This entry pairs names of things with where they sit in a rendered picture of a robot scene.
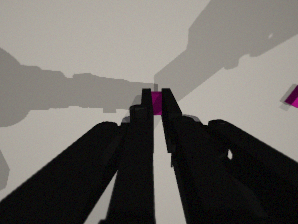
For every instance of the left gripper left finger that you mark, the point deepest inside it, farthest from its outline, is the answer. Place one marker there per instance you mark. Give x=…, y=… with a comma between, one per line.
x=66, y=189

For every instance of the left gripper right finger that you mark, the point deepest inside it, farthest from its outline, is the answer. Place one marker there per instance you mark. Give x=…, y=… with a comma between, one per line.
x=213, y=191

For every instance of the magenta rod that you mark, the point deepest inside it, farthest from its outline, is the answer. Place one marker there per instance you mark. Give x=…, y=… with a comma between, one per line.
x=157, y=102
x=293, y=98

